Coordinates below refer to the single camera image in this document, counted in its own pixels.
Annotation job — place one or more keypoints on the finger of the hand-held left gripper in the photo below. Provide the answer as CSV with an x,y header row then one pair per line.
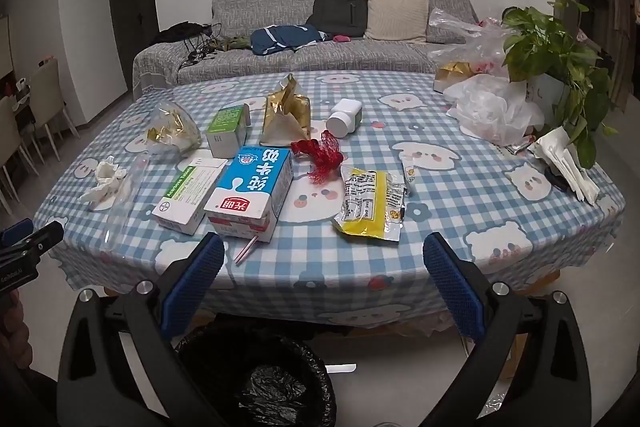
x,y
46,237
17,229

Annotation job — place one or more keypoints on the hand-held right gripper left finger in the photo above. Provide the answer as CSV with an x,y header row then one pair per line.
x,y
197,277

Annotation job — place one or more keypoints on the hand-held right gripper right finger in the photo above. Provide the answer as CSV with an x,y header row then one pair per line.
x,y
455,287

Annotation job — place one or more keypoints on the white green medicine box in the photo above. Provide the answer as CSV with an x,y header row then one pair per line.
x,y
185,197

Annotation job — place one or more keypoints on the blue white milk carton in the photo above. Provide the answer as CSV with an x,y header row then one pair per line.
x,y
250,187

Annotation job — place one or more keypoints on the yellow snack packet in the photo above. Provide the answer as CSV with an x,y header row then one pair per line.
x,y
367,202

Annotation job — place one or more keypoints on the bin with black bag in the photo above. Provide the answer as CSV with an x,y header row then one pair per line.
x,y
270,382

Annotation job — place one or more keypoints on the clear gold wrapper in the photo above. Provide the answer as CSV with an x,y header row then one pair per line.
x,y
170,132

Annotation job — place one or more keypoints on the red mesh net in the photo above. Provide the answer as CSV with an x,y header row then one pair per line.
x,y
320,152

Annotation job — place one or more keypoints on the gold snack bag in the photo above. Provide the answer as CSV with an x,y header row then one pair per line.
x,y
290,112

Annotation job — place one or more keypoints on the white plastic bottle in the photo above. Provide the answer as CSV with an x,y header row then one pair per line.
x,y
345,114

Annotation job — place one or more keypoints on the person's left hand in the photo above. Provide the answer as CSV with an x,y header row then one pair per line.
x,y
9,327

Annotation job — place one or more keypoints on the pink drinking straw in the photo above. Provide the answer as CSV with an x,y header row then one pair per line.
x,y
246,250

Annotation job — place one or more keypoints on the blue checkered printed tablecloth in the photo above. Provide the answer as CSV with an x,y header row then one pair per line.
x,y
450,217

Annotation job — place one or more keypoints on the clear plastic film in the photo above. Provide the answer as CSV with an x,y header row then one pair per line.
x,y
122,207

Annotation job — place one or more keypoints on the crumpled white tissue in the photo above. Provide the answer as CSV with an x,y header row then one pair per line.
x,y
105,177

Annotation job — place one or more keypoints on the beige dining chair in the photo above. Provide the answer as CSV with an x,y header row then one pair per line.
x,y
47,92
10,132

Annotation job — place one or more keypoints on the small white sachet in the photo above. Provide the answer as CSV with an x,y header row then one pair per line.
x,y
410,174

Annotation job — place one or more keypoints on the small silver sachet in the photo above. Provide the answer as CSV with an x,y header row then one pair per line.
x,y
517,148

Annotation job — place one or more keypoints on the white folded papers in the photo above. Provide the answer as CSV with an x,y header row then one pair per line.
x,y
565,157

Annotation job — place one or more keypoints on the white plastic bag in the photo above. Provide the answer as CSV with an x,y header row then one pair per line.
x,y
490,107

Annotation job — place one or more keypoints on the gold white box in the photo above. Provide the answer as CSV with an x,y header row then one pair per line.
x,y
452,74

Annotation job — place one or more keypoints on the camouflage cloth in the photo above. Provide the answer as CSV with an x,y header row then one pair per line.
x,y
232,43

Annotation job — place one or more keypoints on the clear plastic bag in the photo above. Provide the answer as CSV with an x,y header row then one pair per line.
x,y
465,47

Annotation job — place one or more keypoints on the blue jacket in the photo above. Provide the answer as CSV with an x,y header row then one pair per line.
x,y
280,39

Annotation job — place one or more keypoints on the grey patterned sofa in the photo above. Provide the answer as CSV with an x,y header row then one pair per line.
x,y
350,57

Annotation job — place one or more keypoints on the potted green plant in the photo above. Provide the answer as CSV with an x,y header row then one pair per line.
x,y
550,42

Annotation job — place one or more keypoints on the small pink item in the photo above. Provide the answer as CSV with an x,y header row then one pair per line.
x,y
342,39

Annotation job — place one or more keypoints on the beige cushion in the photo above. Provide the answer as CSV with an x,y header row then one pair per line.
x,y
395,14

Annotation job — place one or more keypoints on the dark grey backpack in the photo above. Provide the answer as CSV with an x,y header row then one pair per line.
x,y
340,7

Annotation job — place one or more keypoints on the hanging beige clothes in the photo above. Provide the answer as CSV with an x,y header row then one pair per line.
x,y
622,17

